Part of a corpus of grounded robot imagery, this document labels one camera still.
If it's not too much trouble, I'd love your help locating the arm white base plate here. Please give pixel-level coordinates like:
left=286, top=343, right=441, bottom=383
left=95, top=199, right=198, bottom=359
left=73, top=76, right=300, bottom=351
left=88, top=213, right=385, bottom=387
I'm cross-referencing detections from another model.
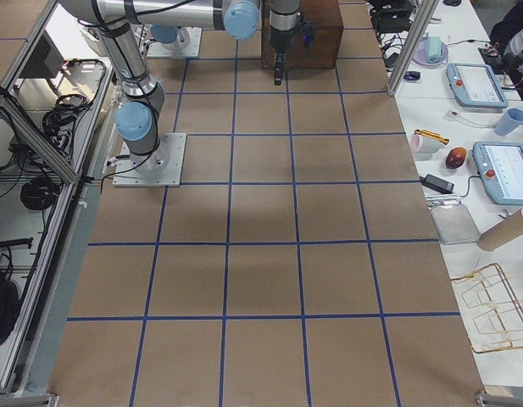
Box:
left=112, top=133, right=186, bottom=187
left=146, top=26, right=203, bottom=59

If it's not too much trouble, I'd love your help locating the pink paper cup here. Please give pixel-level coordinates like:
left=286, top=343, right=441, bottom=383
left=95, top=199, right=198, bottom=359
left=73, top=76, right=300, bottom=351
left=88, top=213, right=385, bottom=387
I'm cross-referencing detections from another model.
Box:
left=409, top=134, right=444, bottom=154

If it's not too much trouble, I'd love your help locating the upper teach pendant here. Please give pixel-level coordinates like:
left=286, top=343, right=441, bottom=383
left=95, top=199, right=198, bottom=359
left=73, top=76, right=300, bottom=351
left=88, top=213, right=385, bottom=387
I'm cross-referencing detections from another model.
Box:
left=446, top=63, right=509, bottom=109

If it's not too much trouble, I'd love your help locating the white remote with cable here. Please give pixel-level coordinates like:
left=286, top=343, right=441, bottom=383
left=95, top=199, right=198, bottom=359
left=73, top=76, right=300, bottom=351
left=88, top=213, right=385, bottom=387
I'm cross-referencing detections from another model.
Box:
left=445, top=109, right=497, bottom=129

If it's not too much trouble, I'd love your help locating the dark wooden drawer cabinet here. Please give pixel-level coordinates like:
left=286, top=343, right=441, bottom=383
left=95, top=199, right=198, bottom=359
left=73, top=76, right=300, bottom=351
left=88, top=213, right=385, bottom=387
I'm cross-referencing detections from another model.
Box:
left=287, top=0, right=343, bottom=70

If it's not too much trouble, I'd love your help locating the lower teach pendant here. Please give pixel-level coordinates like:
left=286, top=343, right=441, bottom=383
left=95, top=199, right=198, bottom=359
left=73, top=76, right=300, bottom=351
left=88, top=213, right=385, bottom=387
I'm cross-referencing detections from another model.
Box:
left=472, top=142, right=523, bottom=205

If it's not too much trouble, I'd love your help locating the gold wire rack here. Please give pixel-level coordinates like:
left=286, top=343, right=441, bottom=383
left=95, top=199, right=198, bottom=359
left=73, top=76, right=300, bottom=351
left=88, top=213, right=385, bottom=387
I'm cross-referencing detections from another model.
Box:
left=451, top=263, right=523, bottom=354

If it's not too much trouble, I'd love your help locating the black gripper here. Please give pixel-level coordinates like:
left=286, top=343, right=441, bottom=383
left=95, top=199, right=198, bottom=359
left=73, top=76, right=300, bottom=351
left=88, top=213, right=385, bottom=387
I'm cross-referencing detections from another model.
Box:
left=269, top=25, right=296, bottom=86

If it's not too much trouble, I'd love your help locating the small black connector box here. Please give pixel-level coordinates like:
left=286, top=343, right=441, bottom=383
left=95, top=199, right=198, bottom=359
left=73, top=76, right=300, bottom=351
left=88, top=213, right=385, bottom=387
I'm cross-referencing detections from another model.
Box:
left=403, top=70, right=421, bottom=82

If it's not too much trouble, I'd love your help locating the aluminium frame post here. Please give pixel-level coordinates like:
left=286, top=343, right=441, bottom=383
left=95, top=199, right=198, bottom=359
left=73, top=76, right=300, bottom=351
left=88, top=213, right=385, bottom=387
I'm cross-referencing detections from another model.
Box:
left=387, top=0, right=439, bottom=97

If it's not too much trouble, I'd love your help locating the cardboard tube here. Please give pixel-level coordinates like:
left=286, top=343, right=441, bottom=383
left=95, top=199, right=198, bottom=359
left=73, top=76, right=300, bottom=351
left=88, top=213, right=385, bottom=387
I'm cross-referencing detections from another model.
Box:
left=477, top=207, right=523, bottom=251

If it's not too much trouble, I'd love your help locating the metal tray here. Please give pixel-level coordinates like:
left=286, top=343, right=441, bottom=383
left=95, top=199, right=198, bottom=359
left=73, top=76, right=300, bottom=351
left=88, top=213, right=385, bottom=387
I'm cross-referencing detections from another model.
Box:
left=430, top=204, right=480, bottom=245

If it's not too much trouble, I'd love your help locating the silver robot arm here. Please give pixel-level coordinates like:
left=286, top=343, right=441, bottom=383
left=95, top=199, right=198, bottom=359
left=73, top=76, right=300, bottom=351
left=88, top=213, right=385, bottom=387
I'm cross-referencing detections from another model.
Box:
left=150, top=25, right=191, bottom=47
left=61, top=1, right=262, bottom=175

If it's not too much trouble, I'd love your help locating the teach pendant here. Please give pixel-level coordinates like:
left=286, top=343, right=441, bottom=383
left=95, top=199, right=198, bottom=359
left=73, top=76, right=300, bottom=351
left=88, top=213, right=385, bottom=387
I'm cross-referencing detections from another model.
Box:
left=446, top=63, right=509, bottom=109
left=472, top=142, right=523, bottom=205

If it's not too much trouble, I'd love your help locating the white bowl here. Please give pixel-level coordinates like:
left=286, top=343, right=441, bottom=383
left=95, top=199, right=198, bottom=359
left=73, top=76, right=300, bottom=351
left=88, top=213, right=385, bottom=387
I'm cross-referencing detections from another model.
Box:
left=413, top=36, right=448, bottom=67

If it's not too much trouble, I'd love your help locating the teal block in bowl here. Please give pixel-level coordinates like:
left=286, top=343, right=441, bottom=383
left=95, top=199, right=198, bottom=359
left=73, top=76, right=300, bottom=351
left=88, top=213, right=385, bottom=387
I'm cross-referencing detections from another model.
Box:
left=424, top=36, right=443, bottom=64

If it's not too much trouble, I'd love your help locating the light blue plastic cup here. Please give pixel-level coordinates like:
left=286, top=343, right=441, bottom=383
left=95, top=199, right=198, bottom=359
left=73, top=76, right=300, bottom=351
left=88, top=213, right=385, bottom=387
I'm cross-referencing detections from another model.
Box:
left=494, top=108, right=523, bottom=137

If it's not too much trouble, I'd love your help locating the dark red object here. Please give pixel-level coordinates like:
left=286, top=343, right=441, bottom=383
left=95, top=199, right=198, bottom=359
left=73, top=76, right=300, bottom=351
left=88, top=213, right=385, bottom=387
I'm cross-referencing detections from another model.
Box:
left=445, top=147, right=467, bottom=170

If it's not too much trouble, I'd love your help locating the black rectangular device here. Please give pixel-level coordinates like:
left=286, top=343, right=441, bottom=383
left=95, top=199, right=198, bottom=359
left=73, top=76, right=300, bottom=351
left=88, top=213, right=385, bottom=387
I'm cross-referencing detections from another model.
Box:
left=420, top=174, right=454, bottom=194

